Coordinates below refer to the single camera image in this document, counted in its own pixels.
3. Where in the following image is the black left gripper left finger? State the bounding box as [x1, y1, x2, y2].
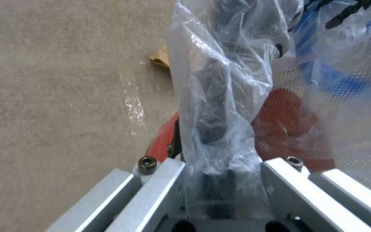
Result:
[45, 57, 214, 232]

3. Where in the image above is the brown paper scrap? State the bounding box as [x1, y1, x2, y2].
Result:
[149, 44, 172, 70]

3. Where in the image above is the red plastic object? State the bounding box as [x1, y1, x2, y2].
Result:
[145, 87, 327, 173]

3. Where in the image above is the blue plastic object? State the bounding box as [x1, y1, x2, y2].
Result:
[293, 5, 371, 96]

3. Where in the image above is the pale mesh trash bin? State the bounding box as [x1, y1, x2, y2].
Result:
[269, 65, 371, 194]

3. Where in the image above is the clear plastic trash bag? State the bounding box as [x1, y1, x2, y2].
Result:
[167, 0, 371, 219]

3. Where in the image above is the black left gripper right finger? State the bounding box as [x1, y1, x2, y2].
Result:
[213, 58, 371, 232]

